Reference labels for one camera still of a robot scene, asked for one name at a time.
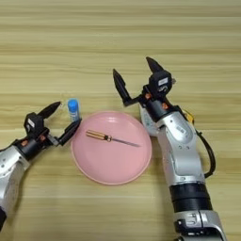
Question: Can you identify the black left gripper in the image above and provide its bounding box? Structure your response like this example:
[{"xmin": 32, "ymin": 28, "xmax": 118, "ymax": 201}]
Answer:
[{"xmin": 12, "ymin": 101, "xmax": 83, "ymax": 161}]

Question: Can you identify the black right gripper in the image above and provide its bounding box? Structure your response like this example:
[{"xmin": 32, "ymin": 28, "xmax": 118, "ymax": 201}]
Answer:
[{"xmin": 112, "ymin": 56, "xmax": 179, "ymax": 123}]

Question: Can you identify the blue glue stick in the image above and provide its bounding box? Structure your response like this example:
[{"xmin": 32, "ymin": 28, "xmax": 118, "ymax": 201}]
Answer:
[{"xmin": 67, "ymin": 98, "xmax": 82, "ymax": 123}]

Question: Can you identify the amber handle screwdriver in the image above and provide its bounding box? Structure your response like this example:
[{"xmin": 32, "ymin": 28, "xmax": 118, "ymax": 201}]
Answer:
[{"xmin": 85, "ymin": 129, "xmax": 141, "ymax": 149}]

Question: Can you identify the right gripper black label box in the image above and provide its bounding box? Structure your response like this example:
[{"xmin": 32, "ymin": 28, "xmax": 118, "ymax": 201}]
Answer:
[{"xmin": 148, "ymin": 70, "xmax": 173, "ymax": 95}]

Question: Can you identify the yellow tape measure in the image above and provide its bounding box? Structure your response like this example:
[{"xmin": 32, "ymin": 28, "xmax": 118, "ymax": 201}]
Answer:
[{"xmin": 183, "ymin": 108, "xmax": 196, "ymax": 125}]

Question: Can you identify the pink round plate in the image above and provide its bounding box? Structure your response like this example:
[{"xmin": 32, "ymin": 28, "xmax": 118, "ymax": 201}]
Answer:
[{"xmin": 70, "ymin": 110, "xmax": 153, "ymax": 186}]

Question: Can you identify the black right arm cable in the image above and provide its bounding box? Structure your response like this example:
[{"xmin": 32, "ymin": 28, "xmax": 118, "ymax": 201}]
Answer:
[{"xmin": 187, "ymin": 112, "xmax": 217, "ymax": 180}]

